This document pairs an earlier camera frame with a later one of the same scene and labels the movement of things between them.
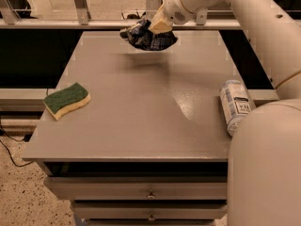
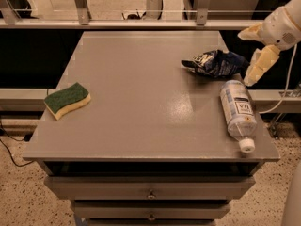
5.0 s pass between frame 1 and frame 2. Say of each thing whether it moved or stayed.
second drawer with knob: stayed
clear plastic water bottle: stayed
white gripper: moved
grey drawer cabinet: stayed
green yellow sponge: stayed
